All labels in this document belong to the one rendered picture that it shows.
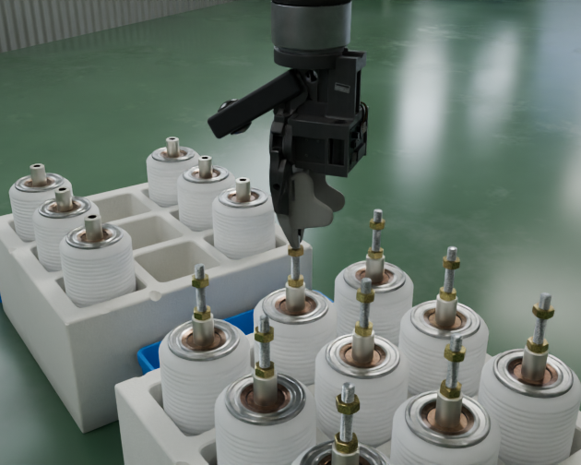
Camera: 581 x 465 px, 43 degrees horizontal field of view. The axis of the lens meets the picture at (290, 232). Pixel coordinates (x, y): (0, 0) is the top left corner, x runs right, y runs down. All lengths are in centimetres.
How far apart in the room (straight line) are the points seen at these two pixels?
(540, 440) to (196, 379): 34
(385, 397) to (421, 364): 9
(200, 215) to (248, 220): 13
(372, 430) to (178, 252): 52
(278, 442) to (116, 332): 40
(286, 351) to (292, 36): 34
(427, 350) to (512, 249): 81
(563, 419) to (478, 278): 73
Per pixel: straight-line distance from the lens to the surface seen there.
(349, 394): 58
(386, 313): 88
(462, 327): 82
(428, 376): 82
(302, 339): 81
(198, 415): 79
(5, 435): 112
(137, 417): 82
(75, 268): 101
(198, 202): 119
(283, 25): 69
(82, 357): 102
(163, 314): 104
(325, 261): 147
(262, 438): 67
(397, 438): 69
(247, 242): 110
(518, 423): 75
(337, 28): 69
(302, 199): 75
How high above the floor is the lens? 69
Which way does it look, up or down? 26 degrees down
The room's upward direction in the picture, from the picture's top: straight up
